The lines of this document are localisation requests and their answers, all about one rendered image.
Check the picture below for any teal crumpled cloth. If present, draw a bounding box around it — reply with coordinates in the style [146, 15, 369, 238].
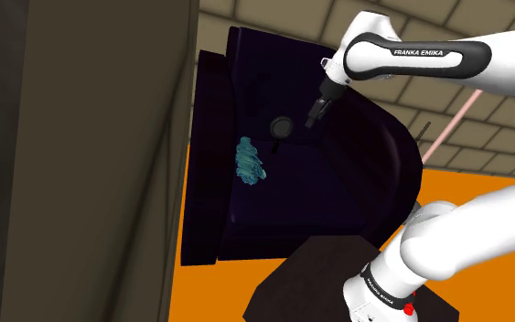
[234, 135, 267, 187]

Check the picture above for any dark purple armchair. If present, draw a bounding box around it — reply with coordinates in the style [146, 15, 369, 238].
[179, 26, 424, 267]

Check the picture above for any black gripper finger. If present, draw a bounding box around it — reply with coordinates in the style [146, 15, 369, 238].
[304, 99, 333, 130]

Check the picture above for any tall brown cabinet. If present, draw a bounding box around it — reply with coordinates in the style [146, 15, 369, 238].
[0, 0, 201, 322]

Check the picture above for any dark robot stand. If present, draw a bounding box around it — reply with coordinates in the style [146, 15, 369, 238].
[241, 234, 461, 322]

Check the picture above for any black frying pan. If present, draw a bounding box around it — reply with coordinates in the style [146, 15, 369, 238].
[269, 115, 295, 155]

